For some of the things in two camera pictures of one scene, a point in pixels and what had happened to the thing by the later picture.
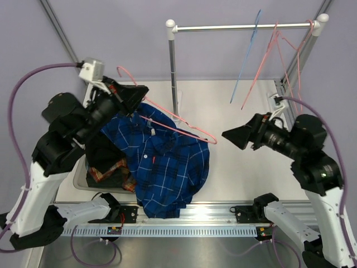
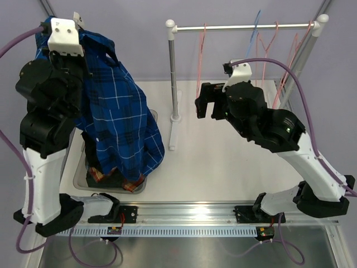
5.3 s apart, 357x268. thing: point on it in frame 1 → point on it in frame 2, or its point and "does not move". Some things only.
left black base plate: x=130 y=213 does not move
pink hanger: x=275 y=33 → x=266 y=50
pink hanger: x=178 y=129 → x=199 y=59
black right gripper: x=240 y=135 → x=210 y=92
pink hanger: x=298 y=53 → x=289 y=70
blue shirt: x=168 y=165 → x=119 y=135
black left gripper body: x=104 y=109 → x=73 y=65
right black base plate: x=250 y=214 does not move
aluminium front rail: x=206 y=214 does not move
